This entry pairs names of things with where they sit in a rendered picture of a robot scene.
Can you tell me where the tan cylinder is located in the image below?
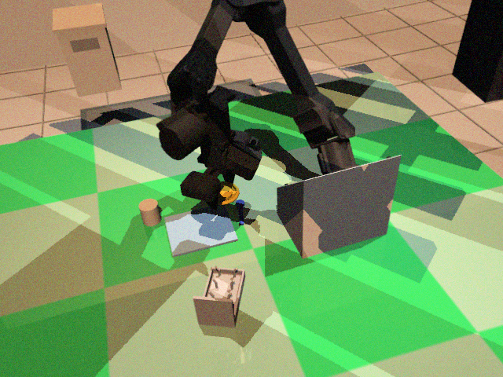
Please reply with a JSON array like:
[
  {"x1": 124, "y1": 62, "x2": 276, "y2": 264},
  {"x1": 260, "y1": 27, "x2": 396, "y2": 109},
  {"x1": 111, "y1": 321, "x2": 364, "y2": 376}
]
[{"x1": 138, "y1": 199, "x2": 162, "y2": 226}]

